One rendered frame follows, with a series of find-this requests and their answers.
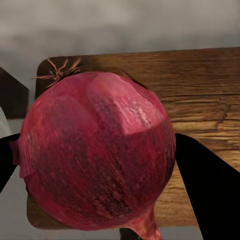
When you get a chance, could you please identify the vidalia onion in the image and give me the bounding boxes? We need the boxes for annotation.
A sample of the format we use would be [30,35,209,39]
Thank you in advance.
[8,58,177,240]

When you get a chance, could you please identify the cutting board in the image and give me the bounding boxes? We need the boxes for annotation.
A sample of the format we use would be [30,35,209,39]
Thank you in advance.
[26,47,240,230]

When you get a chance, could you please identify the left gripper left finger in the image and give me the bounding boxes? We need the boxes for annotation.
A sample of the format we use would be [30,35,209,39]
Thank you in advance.
[0,133,20,194]

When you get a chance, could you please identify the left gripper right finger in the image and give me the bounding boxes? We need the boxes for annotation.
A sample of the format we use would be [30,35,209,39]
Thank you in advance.
[175,133,240,240]

